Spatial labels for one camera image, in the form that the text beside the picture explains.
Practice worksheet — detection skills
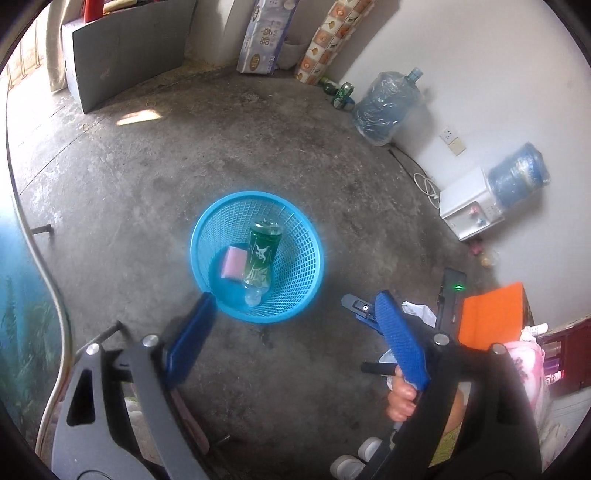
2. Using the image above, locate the green plastic bottle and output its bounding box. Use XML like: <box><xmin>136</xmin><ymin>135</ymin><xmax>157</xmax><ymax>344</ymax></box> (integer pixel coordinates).
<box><xmin>241</xmin><ymin>222</ymin><xmax>284</xmax><ymax>308</ymax></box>

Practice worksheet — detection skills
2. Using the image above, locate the white crumpled plastic bag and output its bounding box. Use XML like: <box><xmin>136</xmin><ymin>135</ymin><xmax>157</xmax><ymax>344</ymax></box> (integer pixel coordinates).
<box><xmin>401</xmin><ymin>300</ymin><xmax>438</xmax><ymax>328</ymax></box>

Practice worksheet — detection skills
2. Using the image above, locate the white bucket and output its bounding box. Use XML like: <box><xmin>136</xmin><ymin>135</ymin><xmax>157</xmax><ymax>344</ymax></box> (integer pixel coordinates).
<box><xmin>284</xmin><ymin>39</ymin><xmax>305</xmax><ymax>70</ymax></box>

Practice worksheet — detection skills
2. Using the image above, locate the blue plastic mesh basket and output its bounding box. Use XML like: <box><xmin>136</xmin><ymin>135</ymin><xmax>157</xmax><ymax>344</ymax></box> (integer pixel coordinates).
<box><xmin>190</xmin><ymin>189</ymin><xmax>325</xmax><ymax>324</ymax></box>

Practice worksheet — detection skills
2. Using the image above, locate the dark red crate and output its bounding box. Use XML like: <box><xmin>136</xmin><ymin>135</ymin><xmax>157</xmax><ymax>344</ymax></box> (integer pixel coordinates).
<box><xmin>538</xmin><ymin>318</ymin><xmax>591</xmax><ymax>393</ymax></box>

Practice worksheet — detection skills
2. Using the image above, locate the patterned rolled mat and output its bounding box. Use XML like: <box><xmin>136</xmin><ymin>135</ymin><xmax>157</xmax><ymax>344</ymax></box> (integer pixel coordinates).
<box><xmin>294</xmin><ymin>0</ymin><xmax>375</xmax><ymax>86</ymax></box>

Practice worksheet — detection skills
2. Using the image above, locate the empty water jug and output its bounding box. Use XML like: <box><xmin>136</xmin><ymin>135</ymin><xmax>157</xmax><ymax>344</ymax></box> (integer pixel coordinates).
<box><xmin>352</xmin><ymin>67</ymin><xmax>424</xmax><ymax>147</ymax></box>

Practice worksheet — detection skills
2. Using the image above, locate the white cable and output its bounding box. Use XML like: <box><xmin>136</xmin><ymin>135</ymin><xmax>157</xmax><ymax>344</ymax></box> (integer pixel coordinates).
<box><xmin>413</xmin><ymin>173</ymin><xmax>441</xmax><ymax>208</ymax></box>

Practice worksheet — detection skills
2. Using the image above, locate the blue water jug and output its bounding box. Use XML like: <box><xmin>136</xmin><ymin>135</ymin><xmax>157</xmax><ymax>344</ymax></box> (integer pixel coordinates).
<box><xmin>488</xmin><ymin>142</ymin><xmax>551</xmax><ymax>209</ymax></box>

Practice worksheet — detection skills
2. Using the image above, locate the white water dispenser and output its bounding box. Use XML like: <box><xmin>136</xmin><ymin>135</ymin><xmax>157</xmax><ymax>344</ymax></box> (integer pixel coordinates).
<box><xmin>438</xmin><ymin>166</ymin><xmax>506</xmax><ymax>241</ymax></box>

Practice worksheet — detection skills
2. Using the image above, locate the grey cabinet box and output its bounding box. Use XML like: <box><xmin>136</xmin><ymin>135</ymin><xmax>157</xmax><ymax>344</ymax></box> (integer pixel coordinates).
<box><xmin>61</xmin><ymin>0</ymin><xmax>197</xmax><ymax>114</ymax></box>

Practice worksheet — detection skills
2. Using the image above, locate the beach print table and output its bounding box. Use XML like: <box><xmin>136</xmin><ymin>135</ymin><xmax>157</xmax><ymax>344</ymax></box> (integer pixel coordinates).
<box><xmin>0</xmin><ymin>83</ymin><xmax>72</xmax><ymax>444</ymax></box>

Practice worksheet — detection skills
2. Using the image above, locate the person's right hand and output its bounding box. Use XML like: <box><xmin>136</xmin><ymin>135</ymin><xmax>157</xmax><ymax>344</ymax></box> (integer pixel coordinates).
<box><xmin>385</xmin><ymin>376</ymin><xmax>419</xmax><ymax>423</ymax></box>

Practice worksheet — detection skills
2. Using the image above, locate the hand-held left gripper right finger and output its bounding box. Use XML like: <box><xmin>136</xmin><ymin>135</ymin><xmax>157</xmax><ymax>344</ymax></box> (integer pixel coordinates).
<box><xmin>365</xmin><ymin>290</ymin><xmax>543</xmax><ymax>480</ymax></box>

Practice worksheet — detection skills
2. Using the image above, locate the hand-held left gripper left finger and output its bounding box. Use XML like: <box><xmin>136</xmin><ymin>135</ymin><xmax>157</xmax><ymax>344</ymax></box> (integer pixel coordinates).
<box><xmin>51</xmin><ymin>292</ymin><xmax>218</xmax><ymax>480</ymax></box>

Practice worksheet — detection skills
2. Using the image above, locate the white shoe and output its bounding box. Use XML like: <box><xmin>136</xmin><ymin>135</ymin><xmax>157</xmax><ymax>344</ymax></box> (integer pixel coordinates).
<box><xmin>358</xmin><ymin>436</ymin><xmax>384</xmax><ymax>462</ymax></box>
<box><xmin>330</xmin><ymin>455</ymin><xmax>365</xmax><ymax>480</ymax></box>

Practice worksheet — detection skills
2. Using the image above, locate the balcony railing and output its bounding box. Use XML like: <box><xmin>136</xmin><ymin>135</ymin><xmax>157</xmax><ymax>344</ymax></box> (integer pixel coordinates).
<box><xmin>9</xmin><ymin>28</ymin><xmax>47</xmax><ymax>88</ymax></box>

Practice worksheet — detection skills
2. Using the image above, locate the toilet paper pack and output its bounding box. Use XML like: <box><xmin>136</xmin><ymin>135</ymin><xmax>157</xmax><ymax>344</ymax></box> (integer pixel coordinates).
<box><xmin>236</xmin><ymin>0</ymin><xmax>301</xmax><ymax>75</ymax></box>

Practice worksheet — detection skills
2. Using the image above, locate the orange box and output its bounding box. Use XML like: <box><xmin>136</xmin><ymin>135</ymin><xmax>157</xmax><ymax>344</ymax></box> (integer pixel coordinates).
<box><xmin>459</xmin><ymin>282</ymin><xmax>529</xmax><ymax>349</ymax></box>

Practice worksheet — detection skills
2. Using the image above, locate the pink sponge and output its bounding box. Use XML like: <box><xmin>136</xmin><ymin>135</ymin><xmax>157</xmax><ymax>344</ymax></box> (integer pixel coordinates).
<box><xmin>222</xmin><ymin>246</ymin><xmax>249</xmax><ymax>280</ymax></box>

